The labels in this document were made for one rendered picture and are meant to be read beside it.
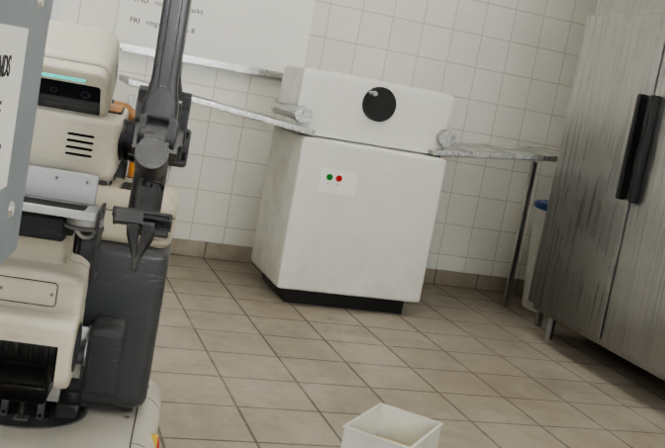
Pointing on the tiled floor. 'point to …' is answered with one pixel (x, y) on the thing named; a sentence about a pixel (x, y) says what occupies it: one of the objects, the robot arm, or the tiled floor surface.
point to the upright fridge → (613, 175)
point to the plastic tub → (391, 429)
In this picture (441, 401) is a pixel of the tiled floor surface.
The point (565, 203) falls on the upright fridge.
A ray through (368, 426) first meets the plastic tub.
